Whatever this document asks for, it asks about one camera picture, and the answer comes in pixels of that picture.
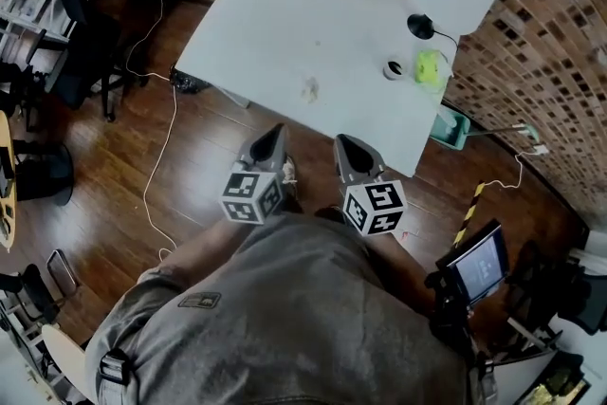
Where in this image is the black plastic bag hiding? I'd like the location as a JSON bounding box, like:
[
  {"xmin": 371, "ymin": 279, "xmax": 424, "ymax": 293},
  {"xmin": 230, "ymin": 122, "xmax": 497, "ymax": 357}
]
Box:
[{"xmin": 169, "ymin": 67, "xmax": 211, "ymax": 95}]

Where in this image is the black office chair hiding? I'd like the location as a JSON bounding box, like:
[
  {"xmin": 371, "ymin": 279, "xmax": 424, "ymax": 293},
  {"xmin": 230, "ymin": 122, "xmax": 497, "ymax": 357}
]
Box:
[{"xmin": 36, "ymin": 0, "xmax": 149, "ymax": 123}]

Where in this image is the white round stool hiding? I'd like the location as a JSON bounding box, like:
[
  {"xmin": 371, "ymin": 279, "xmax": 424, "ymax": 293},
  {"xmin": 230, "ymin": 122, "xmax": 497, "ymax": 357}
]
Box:
[{"xmin": 40, "ymin": 323, "xmax": 90, "ymax": 397}]

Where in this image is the person's right forearm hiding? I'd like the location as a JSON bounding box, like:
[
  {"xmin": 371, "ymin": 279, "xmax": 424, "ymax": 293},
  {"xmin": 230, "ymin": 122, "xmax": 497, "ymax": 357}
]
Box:
[{"xmin": 372, "ymin": 230, "xmax": 440, "ymax": 317}]

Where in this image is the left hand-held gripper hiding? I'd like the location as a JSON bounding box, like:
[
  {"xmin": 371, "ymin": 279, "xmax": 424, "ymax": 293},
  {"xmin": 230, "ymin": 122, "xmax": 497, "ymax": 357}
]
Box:
[{"xmin": 218, "ymin": 122, "xmax": 291, "ymax": 226}]

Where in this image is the black round stool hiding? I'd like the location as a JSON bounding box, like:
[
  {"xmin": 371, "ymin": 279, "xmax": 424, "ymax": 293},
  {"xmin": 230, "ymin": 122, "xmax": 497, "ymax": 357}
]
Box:
[{"xmin": 13, "ymin": 140, "xmax": 75, "ymax": 207}]

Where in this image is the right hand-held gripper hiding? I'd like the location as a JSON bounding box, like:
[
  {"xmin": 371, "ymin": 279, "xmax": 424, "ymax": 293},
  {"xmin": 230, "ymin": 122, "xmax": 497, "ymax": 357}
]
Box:
[{"xmin": 333, "ymin": 133, "xmax": 408, "ymax": 237}]

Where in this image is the white table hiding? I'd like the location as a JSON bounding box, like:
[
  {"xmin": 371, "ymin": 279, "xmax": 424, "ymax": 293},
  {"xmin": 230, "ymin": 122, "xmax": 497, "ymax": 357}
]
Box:
[{"xmin": 175, "ymin": 0, "xmax": 457, "ymax": 179}]

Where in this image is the black framed monitor screen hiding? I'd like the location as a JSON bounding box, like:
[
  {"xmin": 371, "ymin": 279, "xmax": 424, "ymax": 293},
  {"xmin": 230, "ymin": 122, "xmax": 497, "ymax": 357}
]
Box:
[{"xmin": 434, "ymin": 218, "xmax": 512, "ymax": 310}]

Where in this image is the light green bin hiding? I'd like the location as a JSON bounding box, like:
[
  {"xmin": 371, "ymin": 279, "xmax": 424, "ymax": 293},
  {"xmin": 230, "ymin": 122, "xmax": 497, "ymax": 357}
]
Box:
[{"xmin": 430, "ymin": 105, "xmax": 472, "ymax": 152}]

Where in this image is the round wooden table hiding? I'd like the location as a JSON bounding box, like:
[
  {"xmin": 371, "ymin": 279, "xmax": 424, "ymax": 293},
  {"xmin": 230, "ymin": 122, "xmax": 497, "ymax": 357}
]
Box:
[{"xmin": 0, "ymin": 110, "xmax": 18, "ymax": 249}]

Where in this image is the person's left forearm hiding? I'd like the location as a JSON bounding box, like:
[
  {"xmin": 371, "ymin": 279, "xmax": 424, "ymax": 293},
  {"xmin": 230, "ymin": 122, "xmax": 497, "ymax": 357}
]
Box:
[{"xmin": 136, "ymin": 213, "xmax": 260, "ymax": 298}]

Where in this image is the short white charger cable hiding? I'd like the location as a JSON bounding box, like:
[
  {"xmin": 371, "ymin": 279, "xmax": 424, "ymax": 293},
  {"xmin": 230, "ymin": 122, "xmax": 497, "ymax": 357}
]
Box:
[{"xmin": 482, "ymin": 150, "xmax": 540, "ymax": 190}]

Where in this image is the yellow black striped tape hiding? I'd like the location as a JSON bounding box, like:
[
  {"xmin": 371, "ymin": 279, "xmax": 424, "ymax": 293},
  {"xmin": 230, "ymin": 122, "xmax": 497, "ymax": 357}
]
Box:
[{"xmin": 452, "ymin": 181, "xmax": 487, "ymax": 249}]

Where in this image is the mop with grey handle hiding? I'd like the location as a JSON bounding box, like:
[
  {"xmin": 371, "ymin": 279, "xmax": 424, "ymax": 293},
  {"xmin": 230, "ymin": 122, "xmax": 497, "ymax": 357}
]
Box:
[{"xmin": 467, "ymin": 122, "xmax": 541, "ymax": 144}]

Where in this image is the grey chair seat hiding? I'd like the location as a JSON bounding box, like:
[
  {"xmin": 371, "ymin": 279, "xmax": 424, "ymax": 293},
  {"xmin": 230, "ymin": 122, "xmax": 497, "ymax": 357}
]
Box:
[{"xmin": 46, "ymin": 249, "xmax": 79, "ymax": 296}]

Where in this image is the black lamp cable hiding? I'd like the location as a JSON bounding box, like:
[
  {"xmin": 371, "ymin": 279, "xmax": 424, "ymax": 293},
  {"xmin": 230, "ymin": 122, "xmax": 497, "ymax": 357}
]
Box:
[{"xmin": 432, "ymin": 29, "xmax": 461, "ymax": 53}]

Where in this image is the black monitor stand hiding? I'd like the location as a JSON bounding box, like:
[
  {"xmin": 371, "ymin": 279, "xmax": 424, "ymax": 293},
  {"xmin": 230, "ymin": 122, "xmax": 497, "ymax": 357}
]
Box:
[{"xmin": 423, "ymin": 269, "xmax": 481, "ymax": 359}]

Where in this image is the long white floor cable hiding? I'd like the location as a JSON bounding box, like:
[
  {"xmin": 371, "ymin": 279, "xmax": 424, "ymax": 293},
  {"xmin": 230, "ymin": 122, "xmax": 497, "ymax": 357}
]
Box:
[{"xmin": 123, "ymin": 0, "xmax": 179, "ymax": 263}]

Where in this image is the white tape roll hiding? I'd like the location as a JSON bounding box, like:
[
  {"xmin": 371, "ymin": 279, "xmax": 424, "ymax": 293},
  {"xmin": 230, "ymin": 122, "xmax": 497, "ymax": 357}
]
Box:
[{"xmin": 381, "ymin": 56, "xmax": 406, "ymax": 82}]

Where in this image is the person's right shoe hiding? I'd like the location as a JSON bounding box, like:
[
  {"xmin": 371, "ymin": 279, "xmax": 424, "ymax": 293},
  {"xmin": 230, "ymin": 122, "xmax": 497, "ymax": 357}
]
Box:
[{"xmin": 314, "ymin": 205, "xmax": 347, "ymax": 227}]

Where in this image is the grey strap buckle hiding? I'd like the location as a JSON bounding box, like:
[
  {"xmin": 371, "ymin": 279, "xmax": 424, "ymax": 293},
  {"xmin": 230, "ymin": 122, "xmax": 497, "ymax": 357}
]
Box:
[{"xmin": 98, "ymin": 347, "xmax": 133, "ymax": 387}]

